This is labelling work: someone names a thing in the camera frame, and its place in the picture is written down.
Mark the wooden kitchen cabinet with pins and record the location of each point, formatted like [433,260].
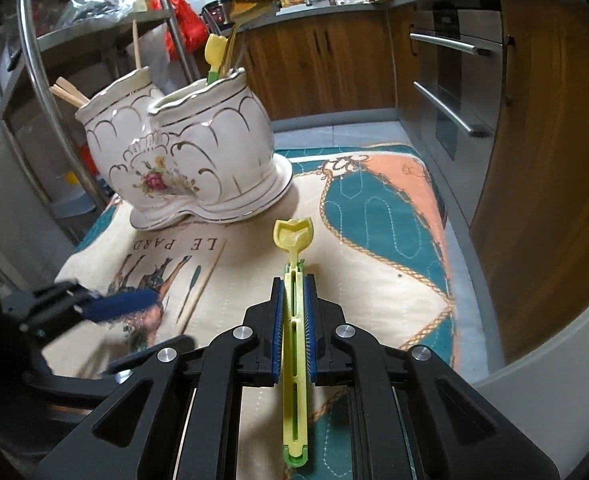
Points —
[324,60]

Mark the white floral ceramic utensil holder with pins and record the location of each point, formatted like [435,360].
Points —
[224,150]

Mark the red plastic bag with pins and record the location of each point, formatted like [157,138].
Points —
[184,15]

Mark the wooden chopstick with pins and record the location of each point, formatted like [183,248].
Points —
[64,96]
[136,45]
[72,89]

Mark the chrome metal rack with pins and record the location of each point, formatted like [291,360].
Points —
[39,85]

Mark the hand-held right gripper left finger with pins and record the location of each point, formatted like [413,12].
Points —
[276,330]

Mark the grey kitchen countertop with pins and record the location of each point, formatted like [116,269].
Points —
[449,0]

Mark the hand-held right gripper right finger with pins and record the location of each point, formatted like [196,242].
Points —
[310,330]

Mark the printed quilted table mat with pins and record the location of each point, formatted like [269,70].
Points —
[374,220]

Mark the grey plastic bag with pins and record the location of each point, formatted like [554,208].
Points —
[99,2]

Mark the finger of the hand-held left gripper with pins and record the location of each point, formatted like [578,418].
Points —
[144,357]
[124,304]

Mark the dark countertop cooker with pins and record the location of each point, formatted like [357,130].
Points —
[217,12]

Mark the wooden oven cabinet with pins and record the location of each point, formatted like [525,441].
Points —
[549,185]

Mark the stainless built-in oven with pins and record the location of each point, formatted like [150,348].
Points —
[449,60]

